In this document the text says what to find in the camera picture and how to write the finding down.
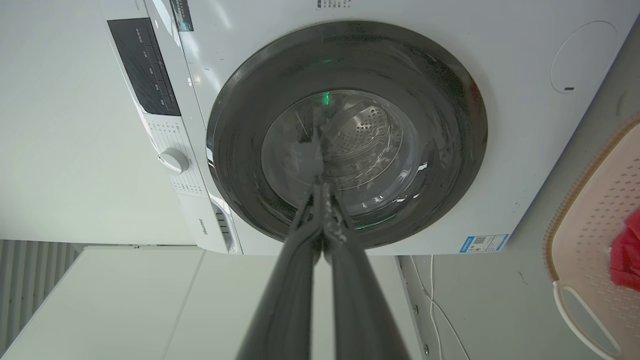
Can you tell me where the white cabinet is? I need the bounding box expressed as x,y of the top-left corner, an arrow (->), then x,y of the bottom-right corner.
0,245 -> 423,360

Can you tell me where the red cloth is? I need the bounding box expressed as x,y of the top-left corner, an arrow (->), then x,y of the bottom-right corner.
608,207 -> 640,293

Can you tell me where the white control dial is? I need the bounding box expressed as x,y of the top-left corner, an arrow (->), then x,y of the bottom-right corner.
158,147 -> 191,175

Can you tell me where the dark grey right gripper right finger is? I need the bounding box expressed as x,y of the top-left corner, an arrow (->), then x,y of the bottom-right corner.
320,181 -> 412,360

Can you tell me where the thin white cable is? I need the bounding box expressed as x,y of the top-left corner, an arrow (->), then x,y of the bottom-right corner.
409,255 -> 472,360

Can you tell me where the pink perforated laundry basket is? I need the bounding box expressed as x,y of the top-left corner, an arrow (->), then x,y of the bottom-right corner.
543,114 -> 640,360

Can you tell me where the round dark washing machine door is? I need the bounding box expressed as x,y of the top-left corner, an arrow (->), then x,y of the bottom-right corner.
205,20 -> 489,251

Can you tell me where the white front-load washing machine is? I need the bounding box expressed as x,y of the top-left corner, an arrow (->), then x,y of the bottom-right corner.
102,0 -> 640,257

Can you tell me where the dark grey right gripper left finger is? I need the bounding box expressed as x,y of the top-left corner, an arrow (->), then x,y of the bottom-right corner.
235,176 -> 323,360

